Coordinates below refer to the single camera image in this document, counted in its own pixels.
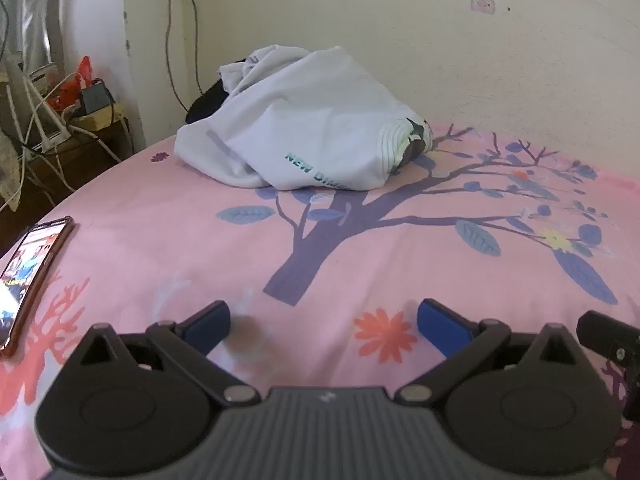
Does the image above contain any black power adapter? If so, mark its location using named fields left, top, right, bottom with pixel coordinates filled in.
left=79, top=84, right=115, bottom=117

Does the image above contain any red plastic bag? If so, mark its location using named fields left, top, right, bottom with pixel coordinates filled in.
left=47, top=56, right=96, bottom=111

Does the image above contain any grey curtain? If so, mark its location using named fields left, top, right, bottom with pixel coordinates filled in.
left=0, top=0, right=68, bottom=81

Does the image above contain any black garment with striped trim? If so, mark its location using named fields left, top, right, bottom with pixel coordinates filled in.
left=186, top=80, right=231, bottom=125

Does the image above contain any black garment with red print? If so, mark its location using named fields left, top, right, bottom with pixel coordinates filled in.
left=400, top=117, right=433, bottom=168

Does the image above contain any white printed t-shirt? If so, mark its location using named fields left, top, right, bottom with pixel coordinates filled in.
left=175, top=46, right=433, bottom=192

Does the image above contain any wooden side table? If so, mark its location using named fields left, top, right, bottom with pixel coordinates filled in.
left=0, top=115, right=135, bottom=256

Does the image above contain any black wall cable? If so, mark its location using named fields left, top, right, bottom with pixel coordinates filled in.
left=166, top=0, right=203, bottom=111

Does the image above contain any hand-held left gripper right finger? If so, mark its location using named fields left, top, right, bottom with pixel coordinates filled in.
left=395, top=298, right=576, bottom=406

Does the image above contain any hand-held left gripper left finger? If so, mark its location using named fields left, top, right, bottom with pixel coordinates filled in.
left=75, top=300, right=262, bottom=406

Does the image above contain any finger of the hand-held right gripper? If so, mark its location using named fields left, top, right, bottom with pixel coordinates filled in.
left=576, top=310, right=640, bottom=391

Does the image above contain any smartphone with red case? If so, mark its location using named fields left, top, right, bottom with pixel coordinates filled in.
left=0, top=216, right=76, bottom=358

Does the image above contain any white power strip with cables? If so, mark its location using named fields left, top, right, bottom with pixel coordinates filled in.
left=0, top=62, right=123, bottom=213

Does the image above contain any pink floral bedsheet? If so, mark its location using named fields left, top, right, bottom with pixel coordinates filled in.
left=0, top=120, right=640, bottom=480

